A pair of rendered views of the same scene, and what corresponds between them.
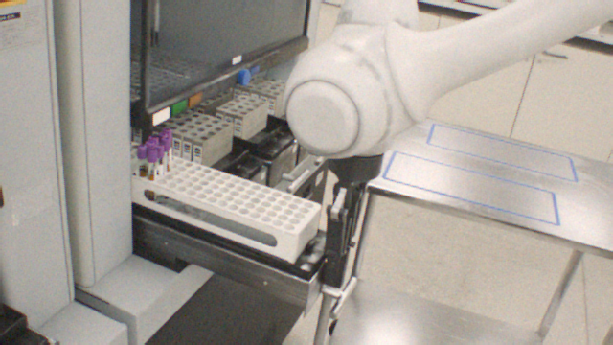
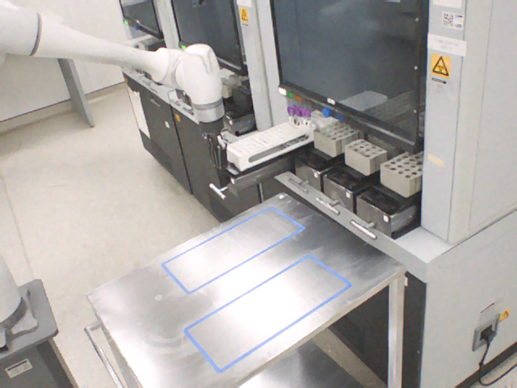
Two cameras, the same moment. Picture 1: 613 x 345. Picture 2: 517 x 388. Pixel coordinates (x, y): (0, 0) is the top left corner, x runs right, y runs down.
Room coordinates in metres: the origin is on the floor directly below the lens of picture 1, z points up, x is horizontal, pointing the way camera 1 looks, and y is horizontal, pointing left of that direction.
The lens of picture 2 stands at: (1.73, -1.02, 1.59)
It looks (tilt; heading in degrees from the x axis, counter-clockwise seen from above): 32 degrees down; 135
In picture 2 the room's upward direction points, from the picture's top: 10 degrees counter-clockwise
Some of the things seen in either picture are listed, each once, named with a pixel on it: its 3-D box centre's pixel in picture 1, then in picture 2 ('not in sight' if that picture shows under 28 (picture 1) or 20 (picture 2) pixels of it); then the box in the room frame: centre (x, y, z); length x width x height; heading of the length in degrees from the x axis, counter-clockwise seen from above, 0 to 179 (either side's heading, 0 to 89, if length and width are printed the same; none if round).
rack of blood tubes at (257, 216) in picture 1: (222, 206); (271, 144); (0.75, 0.11, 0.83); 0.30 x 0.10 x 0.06; 70
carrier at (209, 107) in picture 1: (215, 110); (383, 149); (1.11, 0.19, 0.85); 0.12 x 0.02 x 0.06; 159
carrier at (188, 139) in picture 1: (203, 142); (333, 141); (0.94, 0.18, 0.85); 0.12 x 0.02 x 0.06; 160
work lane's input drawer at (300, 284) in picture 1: (153, 208); (307, 145); (0.80, 0.23, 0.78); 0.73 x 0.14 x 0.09; 70
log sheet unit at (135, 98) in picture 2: not in sight; (136, 111); (-0.89, 0.72, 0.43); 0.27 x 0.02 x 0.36; 160
